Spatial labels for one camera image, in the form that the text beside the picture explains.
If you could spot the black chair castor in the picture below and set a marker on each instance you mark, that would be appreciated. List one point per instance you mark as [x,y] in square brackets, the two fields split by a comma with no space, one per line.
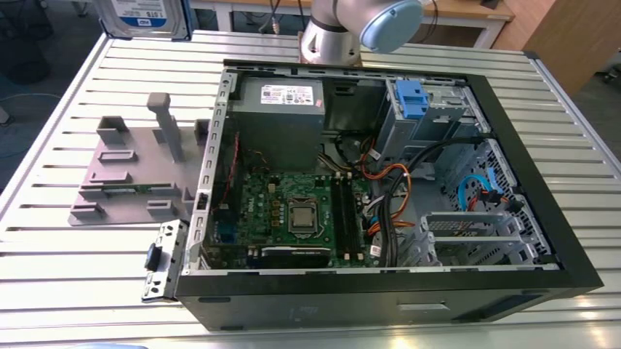
[612,74]

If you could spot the white framed desk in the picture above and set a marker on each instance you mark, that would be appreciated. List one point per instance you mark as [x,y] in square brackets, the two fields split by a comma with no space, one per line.
[222,20]

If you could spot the metal optical drive cage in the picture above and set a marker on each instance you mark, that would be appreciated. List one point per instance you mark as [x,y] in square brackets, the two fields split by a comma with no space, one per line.
[426,127]

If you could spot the CPU socket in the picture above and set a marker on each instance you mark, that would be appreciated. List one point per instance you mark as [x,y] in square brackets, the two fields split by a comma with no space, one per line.
[303,233]

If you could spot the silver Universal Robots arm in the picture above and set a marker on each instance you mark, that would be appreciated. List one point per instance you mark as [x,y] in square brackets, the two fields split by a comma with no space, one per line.
[330,40]

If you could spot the hard disk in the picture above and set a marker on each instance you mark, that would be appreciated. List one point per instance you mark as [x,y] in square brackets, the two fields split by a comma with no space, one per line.
[146,14]

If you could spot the metal card retainer bracket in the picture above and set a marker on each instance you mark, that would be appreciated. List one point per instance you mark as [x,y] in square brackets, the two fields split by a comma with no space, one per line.
[170,236]

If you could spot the wooden top desk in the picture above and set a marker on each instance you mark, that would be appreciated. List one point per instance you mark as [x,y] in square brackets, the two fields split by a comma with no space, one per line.
[480,14]

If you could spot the black open PC case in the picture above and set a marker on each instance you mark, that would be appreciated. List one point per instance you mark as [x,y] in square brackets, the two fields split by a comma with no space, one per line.
[339,301]

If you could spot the black office chair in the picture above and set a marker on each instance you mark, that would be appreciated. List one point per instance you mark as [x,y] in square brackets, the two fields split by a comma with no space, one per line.
[19,69]

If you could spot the grey parts rack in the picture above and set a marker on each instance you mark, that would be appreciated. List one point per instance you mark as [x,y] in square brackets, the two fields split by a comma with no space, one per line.
[135,174]

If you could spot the silver CPU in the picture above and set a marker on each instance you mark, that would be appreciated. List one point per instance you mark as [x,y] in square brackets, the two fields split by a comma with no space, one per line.
[302,218]

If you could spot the black RAM slot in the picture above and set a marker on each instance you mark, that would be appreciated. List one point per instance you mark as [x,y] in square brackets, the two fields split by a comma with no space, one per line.
[341,218]
[354,218]

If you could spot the grey power supply unit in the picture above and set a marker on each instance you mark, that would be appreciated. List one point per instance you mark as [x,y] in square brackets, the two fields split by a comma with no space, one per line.
[277,138]

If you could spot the black graphics card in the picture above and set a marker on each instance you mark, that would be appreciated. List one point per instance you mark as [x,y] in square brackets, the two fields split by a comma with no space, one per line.
[291,254]

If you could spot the green motherboard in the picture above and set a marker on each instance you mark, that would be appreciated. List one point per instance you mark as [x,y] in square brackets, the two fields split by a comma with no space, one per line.
[262,218]

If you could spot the green RAM stick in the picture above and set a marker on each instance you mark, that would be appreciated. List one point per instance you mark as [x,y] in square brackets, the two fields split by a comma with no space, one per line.
[128,189]

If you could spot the metal disk bay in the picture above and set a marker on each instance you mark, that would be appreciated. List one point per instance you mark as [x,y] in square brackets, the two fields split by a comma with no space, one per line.
[476,240]

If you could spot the blue plastic drive latch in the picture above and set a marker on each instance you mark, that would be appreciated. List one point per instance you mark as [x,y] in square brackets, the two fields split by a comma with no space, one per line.
[410,98]

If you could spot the wooden cabinet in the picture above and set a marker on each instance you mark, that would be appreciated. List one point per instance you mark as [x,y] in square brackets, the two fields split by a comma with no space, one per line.
[572,36]

